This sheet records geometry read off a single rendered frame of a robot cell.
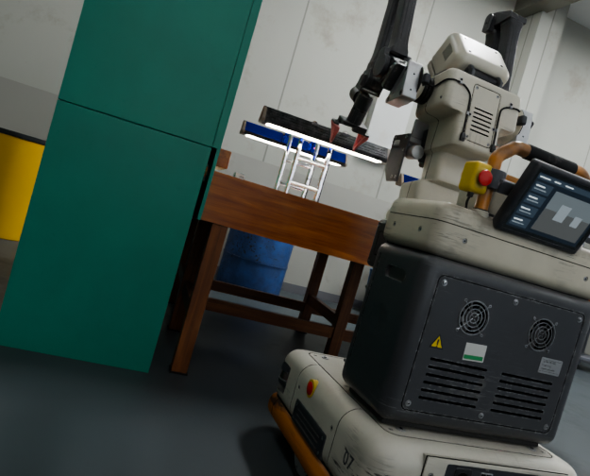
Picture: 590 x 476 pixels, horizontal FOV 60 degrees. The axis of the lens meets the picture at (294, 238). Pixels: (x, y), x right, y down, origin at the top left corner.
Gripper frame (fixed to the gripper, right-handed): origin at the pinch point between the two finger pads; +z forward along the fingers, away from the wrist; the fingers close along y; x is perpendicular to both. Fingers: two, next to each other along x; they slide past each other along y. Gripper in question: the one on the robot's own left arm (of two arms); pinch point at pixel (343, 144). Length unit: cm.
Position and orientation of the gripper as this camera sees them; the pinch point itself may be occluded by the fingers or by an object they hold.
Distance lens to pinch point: 195.4
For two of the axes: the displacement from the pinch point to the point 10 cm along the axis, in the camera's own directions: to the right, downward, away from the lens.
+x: 1.5, 5.5, -8.2
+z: -3.9, 8.0, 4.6
